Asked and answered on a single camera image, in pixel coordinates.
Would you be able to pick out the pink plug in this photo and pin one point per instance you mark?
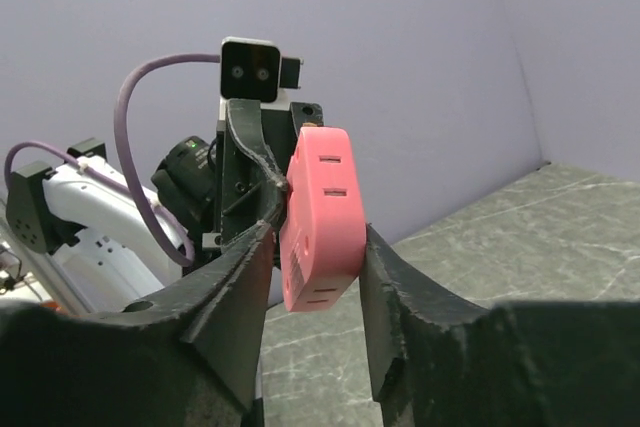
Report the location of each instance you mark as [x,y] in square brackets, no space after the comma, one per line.
[323,238]

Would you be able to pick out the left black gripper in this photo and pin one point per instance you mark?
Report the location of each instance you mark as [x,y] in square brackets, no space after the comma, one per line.
[253,150]

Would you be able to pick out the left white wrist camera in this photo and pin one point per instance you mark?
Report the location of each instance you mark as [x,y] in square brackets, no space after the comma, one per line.
[254,69]

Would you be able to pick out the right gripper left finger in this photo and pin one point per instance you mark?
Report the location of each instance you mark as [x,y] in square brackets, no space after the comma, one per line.
[183,356]

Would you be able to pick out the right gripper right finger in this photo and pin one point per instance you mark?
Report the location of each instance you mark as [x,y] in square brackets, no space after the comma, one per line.
[437,359]

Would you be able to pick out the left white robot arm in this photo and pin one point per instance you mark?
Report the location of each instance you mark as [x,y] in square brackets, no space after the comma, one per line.
[80,215]

